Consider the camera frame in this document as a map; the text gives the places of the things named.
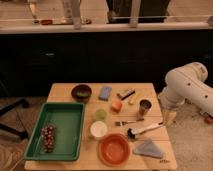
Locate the metal cup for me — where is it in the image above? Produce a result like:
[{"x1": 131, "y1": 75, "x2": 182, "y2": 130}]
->
[{"x1": 139, "y1": 99, "x2": 152, "y2": 116}]

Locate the blue sponge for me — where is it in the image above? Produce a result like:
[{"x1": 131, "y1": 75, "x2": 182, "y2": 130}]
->
[{"x1": 98, "y1": 86, "x2": 112, "y2": 101}]

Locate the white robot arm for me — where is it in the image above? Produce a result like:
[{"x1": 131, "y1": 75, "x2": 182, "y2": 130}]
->
[{"x1": 158, "y1": 62, "x2": 213, "y2": 125}]

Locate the orange fruit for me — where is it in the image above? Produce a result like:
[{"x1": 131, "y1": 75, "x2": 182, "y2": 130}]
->
[{"x1": 111, "y1": 100, "x2": 122, "y2": 112}]

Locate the grey folded cloth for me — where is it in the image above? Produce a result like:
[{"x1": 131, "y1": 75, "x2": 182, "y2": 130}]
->
[{"x1": 133, "y1": 139, "x2": 164, "y2": 159}]

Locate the black office chair base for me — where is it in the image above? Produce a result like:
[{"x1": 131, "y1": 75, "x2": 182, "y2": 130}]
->
[{"x1": 0, "y1": 79, "x2": 30, "y2": 140}]

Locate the white cup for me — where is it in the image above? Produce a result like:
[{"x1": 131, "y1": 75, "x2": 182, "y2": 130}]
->
[{"x1": 90, "y1": 121, "x2": 108, "y2": 139}]

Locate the green plastic tray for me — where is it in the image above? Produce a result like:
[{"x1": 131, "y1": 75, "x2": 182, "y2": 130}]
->
[{"x1": 24, "y1": 102, "x2": 85, "y2": 161}]

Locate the bunch of red grapes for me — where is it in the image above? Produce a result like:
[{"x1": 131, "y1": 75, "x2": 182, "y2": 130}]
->
[{"x1": 41, "y1": 125, "x2": 55, "y2": 153}]

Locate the dark brown bowl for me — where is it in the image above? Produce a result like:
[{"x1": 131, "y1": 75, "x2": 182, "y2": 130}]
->
[{"x1": 71, "y1": 84, "x2": 92, "y2": 103}]

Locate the orange plastic bowl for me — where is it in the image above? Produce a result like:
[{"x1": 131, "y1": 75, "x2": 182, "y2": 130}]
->
[{"x1": 97, "y1": 133, "x2": 130, "y2": 167}]

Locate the small red dish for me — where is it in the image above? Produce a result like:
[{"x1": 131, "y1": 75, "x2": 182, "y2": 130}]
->
[{"x1": 40, "y1": 19, "x2": 53, "y2": 25}]

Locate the small green cup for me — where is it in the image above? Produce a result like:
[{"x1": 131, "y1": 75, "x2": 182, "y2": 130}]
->
[{"x1": 94, "y1": 109, "x2": 107, "y2": 121}]

